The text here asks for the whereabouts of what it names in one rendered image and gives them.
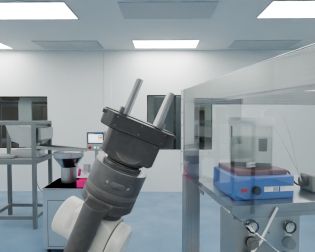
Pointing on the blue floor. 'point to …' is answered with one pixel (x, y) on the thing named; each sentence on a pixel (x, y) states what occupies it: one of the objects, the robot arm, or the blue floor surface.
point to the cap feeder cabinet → (47, 205)
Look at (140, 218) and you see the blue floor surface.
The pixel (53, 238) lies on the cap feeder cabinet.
